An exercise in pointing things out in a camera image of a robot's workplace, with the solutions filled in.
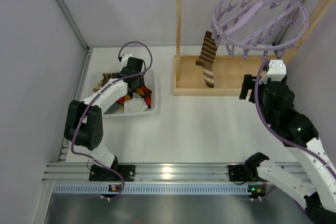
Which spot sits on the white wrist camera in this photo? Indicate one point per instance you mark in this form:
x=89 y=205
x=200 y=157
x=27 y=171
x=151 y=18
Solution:
x=277 y=70
x=123 y=59

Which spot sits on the grey sock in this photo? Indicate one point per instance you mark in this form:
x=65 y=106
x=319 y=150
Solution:
x=115 y=108

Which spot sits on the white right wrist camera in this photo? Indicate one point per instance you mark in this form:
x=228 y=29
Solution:
x=277 y=70

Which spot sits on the purple round clip hanger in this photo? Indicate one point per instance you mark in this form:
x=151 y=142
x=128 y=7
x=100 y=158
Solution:
x=258 y=25

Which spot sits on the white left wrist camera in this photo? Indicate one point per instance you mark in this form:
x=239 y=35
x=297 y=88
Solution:
x=123 y=59

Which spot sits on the wooden hanger rack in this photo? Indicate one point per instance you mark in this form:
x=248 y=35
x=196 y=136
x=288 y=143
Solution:
x=228 y=71

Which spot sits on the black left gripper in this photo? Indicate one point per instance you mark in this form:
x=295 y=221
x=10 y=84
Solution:
x=137 y=83

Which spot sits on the aluminium mounting rail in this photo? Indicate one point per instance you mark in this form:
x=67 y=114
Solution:
x=173 y=179

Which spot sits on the brown striped sock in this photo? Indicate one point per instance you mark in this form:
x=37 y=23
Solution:
x=206 y=59
x=107 y=79

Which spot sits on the white sock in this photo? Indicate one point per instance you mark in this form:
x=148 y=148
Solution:
x=134 y=105

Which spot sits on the argyle sock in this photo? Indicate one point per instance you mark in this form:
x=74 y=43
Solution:
x=142 y=91

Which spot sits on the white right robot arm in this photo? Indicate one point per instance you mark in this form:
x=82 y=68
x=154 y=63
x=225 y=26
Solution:
x=300 y=137

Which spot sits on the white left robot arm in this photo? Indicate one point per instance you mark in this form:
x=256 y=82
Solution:
x=84 y=122

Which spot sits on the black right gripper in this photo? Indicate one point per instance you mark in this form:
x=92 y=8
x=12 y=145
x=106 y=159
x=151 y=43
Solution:
x=247 y=86

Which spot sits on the white plastic basket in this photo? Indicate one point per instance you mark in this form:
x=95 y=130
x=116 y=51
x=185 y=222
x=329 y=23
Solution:
x=151 y=82

